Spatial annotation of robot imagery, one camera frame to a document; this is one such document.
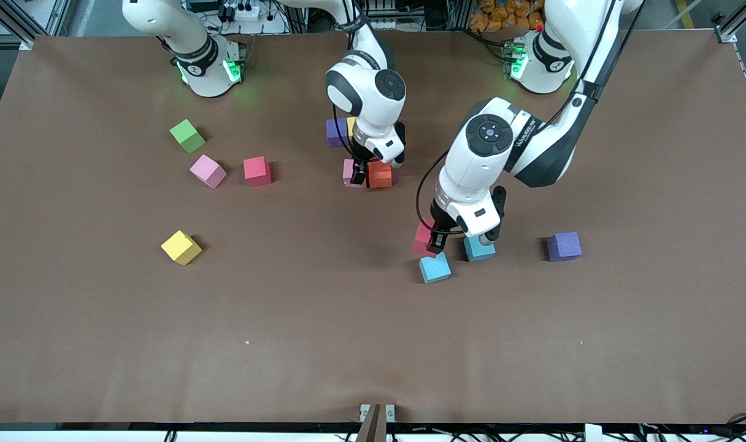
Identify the pink foam cube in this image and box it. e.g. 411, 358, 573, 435
189, 153, 228, 190
342, 158, 369, 188

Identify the orange toy pile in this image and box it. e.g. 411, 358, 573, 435
469, 0, 548, 33

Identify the green foam cube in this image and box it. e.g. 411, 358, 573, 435
169, 118, 207, 155

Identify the metal edge bracket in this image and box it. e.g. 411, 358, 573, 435
359, 403, 396, 442

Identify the cyan foam cube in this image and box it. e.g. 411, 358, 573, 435
463, 236, 497, 263
418, 253, 453, 285

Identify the brown table mat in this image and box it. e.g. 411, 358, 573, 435
0, 28, 746, 425

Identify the aluminium frame post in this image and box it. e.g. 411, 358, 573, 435
710, 0, 746, 45
0, 0, 73, 51

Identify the white power strip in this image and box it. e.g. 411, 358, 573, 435
217, 0, 288, 36

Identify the purple foam cube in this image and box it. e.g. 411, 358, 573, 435
545, 231, 583, 263
326, 118, 350, 149

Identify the orange foam cube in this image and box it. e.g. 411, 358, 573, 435
367, 160, 393, 189

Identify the red foam cube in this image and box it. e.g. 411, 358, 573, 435
411, 220, 440, 258
243, 156, 273, 188

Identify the grey equipment rack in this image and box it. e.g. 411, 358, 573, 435
361, 0, 413, 33

